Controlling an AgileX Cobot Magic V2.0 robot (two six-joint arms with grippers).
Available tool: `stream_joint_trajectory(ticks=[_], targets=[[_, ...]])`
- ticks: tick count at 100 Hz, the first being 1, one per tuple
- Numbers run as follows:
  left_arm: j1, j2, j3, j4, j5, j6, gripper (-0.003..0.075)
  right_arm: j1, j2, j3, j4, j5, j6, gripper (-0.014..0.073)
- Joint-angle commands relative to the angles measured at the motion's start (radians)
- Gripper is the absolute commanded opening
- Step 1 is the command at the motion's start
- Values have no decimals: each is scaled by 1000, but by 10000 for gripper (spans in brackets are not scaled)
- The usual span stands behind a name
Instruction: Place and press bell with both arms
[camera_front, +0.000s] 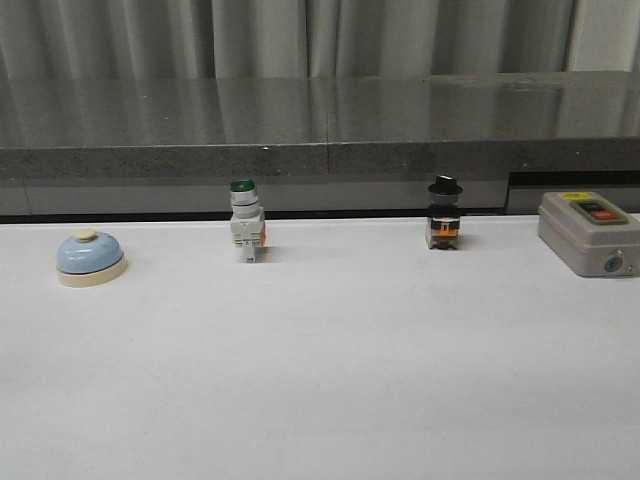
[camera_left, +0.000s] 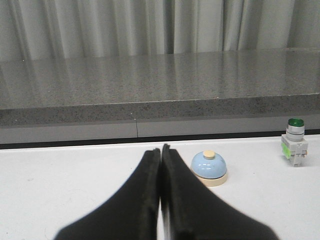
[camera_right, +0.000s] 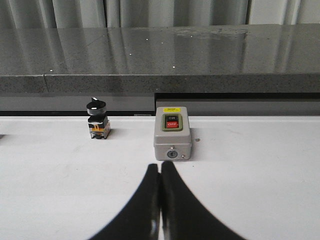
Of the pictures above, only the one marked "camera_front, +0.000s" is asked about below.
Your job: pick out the blue and cream desk bell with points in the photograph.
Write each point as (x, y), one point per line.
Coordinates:
(89, 258)

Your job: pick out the grey pleated curtain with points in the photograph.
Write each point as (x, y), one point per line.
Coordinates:
(280, 39)

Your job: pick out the grey push button switch box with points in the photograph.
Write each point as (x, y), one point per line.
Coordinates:
(593, 236)

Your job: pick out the green illuminated push button switch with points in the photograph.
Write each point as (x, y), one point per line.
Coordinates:
(247, 224)

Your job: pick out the black rotary selector switch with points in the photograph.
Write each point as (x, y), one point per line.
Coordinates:
(444, 217)

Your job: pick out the dark grey stone counter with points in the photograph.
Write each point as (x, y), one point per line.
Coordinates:
(364, 146)

